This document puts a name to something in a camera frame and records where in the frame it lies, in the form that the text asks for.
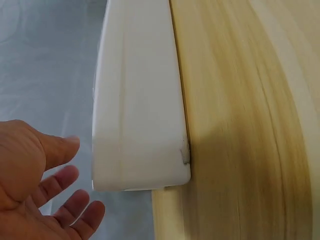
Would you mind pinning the person's left thumb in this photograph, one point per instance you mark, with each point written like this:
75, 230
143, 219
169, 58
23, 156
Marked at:
53, 150

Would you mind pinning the person's left hand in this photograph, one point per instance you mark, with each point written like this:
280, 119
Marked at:
22, 200

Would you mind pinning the white plastic tray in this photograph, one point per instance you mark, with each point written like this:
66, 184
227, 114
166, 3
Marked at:
140, 112

